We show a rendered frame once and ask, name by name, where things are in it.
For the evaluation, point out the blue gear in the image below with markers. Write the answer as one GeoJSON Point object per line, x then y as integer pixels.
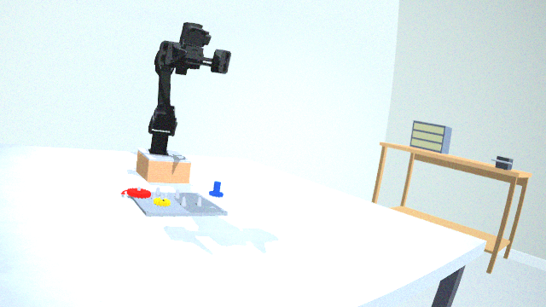
{"type": "Point", "coordinates": [216, 190]}

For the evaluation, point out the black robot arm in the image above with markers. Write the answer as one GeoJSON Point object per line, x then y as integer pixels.
{"type": "Point", "coordinates": [164, 114]}

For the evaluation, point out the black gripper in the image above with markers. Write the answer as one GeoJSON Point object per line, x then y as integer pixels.
{"type": "Point", "coordinates": [171, 54]}

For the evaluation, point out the red gear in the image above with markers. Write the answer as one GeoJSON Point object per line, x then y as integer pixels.
{"type": "Point", "coordinates": [138, 194]}

